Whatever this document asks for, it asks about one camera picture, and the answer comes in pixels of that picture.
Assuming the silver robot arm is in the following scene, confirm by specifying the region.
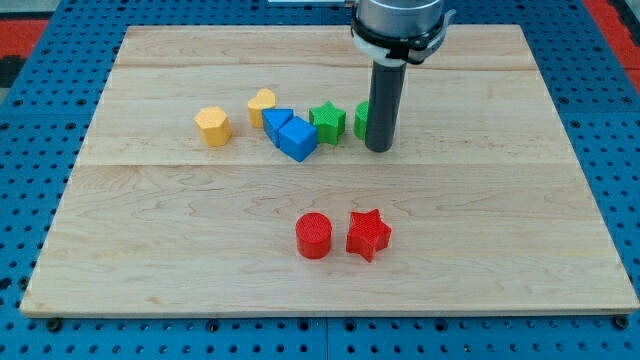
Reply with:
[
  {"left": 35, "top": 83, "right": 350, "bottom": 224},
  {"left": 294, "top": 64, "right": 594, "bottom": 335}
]
[{"left": 351, "top": 0, "right": 456, "bottom": 67}]

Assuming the green star block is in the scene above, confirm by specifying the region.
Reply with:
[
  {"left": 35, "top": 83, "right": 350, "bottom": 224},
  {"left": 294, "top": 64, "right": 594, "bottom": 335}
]
[{"left": 309, "top": 101, "right": 346, "bottom": 145}]

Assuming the red star block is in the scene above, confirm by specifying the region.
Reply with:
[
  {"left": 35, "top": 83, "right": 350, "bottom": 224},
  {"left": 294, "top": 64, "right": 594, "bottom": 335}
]
[{"left": 346, "top": 209, "right": 392, "bottom": 263}]

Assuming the blue cube block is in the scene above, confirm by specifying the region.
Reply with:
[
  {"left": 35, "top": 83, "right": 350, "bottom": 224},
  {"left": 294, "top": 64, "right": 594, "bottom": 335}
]
[{"left": 278, "top": 116, "right": 318, "bottom": 162}]

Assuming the red cylinder block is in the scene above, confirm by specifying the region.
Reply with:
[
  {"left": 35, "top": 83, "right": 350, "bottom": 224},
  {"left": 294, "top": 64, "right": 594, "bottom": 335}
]
[{"left": 295, "top": 212, "right": 333, "bottom": 259}]

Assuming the blue triangle block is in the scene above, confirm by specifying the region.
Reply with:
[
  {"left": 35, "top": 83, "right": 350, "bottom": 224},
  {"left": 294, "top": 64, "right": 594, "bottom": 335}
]
[{"left": 262, "top": 108, "right": 294, "bottom": 148}]

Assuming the green cylinder block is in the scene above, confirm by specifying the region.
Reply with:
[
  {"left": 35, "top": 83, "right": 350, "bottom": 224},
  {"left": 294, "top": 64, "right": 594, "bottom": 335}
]
[{"left": 354, "top": 101, "right": 369, "bottom": 140}]

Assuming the wooden board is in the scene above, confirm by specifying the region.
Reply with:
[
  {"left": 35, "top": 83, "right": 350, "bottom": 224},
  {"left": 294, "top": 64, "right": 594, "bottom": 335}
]
[{"left": 20, "top": 25, "right": 639, "bottom": 318}]

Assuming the yellow heart block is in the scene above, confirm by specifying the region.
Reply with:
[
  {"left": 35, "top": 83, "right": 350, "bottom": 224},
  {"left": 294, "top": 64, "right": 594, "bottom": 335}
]
[{"left": 247, "top": 88, "right": 277, "bottom": 128}]

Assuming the yellow hexagon block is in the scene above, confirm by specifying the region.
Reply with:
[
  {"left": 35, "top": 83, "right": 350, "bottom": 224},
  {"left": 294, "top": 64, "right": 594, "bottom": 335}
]
[{"left": 194, "top": 107, "right": 232, "bottom": 147}]

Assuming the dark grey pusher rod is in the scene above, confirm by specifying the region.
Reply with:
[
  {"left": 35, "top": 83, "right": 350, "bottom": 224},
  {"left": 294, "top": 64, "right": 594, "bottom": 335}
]
[{"left": 365, "top": 62, "right": 406, "bottom": 152}]

